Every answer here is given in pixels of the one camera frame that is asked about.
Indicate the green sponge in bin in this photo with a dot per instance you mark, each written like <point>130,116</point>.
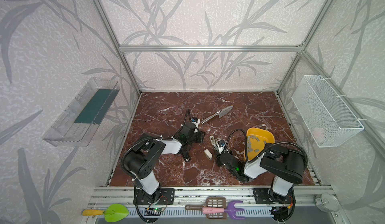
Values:
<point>97,107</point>

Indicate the black stapler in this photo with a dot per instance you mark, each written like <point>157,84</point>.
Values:
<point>185,153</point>

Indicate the pink object in basket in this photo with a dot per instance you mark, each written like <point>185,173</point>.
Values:
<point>319,134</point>

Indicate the purple toy rake pink handle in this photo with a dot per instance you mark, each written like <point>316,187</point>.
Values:
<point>231,210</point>

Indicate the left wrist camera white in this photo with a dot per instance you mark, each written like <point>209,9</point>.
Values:
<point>196,122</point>

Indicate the round metal tin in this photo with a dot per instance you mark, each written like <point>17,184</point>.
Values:
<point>326,203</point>

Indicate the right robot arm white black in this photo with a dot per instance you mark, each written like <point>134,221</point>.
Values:
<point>287,161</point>

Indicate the white wire mesh basket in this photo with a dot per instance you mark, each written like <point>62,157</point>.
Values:
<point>320,106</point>

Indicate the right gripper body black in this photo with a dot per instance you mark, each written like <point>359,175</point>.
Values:
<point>222,156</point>

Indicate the clear plastic wall bin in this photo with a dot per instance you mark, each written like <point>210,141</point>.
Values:
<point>64,132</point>

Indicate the green toy shovel yellow handle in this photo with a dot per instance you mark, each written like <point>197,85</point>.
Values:
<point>113,214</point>

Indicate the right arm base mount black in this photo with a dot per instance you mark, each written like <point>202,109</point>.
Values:
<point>268,197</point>

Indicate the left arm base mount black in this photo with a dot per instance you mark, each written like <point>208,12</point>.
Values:
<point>162,196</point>

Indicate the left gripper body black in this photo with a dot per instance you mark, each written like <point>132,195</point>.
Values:
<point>195,135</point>

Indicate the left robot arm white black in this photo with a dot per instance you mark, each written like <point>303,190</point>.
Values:
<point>139,161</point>

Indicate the yellow plastic tray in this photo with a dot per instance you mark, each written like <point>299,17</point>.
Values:
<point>256,141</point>

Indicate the brown toy spatula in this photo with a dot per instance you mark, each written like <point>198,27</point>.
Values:
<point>211,202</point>

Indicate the small beige stapler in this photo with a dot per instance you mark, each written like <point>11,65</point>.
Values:
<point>208,154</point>
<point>213,142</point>

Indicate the silver metal trowel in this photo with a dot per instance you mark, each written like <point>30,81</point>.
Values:
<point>219,113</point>

